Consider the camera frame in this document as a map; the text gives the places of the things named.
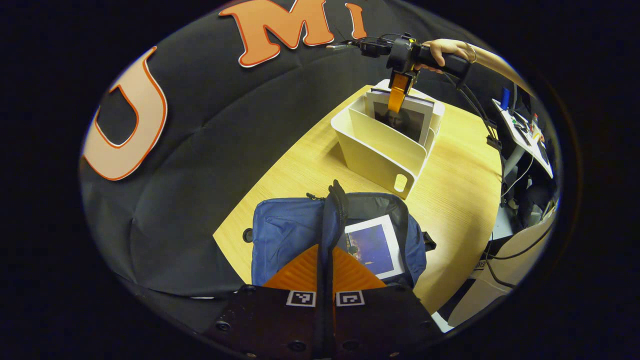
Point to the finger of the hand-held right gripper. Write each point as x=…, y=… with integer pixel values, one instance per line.
x=397, y=95

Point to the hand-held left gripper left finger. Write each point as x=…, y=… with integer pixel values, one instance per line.
x=270, y=320

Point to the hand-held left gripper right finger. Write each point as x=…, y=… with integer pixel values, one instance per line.
x=380, y=320

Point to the dark portrait cover book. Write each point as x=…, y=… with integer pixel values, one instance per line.
x=407, y=122

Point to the white bookshelf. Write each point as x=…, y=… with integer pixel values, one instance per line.
x=380, y=150

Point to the blue cover book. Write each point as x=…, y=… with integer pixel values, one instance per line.
x=375, y=247

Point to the blue schoolbag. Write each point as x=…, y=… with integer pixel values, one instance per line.
x=285, y=235

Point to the beige furniture panel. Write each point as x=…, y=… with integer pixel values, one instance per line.
x=495, y=300

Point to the white side desk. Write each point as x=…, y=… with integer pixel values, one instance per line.
x=525, y=135

